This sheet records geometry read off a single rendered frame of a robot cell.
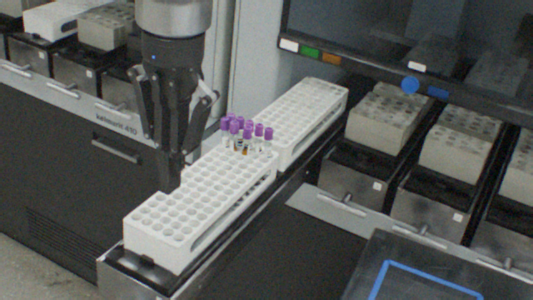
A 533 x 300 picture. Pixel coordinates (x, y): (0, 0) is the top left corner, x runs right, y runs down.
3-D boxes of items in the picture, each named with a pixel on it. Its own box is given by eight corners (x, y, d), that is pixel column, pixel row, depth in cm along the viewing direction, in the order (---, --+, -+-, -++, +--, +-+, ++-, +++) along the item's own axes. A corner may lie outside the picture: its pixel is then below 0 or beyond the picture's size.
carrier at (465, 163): (478, 181, 109) (488, 154, 106) (476, 186, 107) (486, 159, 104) (419, 159, 113) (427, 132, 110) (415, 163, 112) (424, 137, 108)
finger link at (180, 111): (185, 67, 73) (194, 70, 73) (184, 143, 79) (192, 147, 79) (166, 77, 70) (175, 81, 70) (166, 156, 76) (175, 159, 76)
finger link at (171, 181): (177, 142, 79) (182, 143, 79) (176, 183, 83) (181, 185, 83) (164, 151, 77) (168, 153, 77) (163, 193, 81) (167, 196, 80)
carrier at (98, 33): (120, 51, 140) (119, 27, 137) (114, 53, 139) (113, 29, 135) (83, 38, 144) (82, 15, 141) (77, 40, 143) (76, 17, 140)
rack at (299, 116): (304, 100, 133) (307, 75, 129) (344, 114, 129) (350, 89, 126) (234, 158, 110) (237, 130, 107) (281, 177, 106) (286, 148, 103)
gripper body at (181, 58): (221, 27, 70) (216, 96, 75) (165, 9, 73) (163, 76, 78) (184, 45, 65) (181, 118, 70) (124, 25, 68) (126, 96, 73)
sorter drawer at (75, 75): (211, 10, 194) (211, -17, 189) (246, 21, 189) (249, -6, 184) (40, 87, 139) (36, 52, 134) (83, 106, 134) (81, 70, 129)
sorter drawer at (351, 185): (415, 73, 168) (423, 44, 163) (463, 88, 163) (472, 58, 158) (306, 198, 113) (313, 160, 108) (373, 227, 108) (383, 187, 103)
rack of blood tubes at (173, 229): (229, 162, 109) (231, 133, 105) (276, 182, 105) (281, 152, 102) (122, 252, 86) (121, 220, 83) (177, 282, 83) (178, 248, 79)
